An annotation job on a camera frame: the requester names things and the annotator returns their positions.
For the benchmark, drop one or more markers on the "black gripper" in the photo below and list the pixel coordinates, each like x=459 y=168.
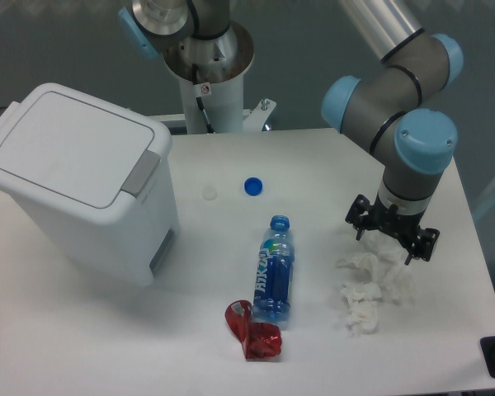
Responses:
x=419 y=243

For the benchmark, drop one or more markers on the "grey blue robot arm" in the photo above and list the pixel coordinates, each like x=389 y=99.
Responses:
x=209 y=53

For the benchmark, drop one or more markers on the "white trash can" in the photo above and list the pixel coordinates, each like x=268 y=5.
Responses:
x=93 y=176

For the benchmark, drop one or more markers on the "upper crumpled white tissue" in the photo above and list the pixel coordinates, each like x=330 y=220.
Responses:
x=380 y=271

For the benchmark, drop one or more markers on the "crumpled white tissue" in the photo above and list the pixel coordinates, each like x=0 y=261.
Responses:
x=361 y=307
x=380 y=271

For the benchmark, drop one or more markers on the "lower crumpled white tissue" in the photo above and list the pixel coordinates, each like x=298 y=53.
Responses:
x=361 y=307

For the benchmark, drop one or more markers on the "blue plastic bottle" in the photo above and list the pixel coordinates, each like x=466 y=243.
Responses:
x=276 y=258

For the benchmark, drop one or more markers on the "blue bottle cap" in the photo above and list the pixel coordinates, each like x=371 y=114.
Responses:
x=253 y=186

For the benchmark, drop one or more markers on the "red crumpled wrapper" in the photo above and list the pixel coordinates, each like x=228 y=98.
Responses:
x=259 y=340

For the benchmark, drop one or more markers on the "white bottle cap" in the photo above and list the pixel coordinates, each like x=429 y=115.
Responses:
x=209 y=193

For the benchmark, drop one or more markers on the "white mounting bracket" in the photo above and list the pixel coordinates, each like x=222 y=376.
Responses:
x=258 y=119

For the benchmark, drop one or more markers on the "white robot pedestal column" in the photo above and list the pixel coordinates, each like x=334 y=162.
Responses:
x=223 y=103

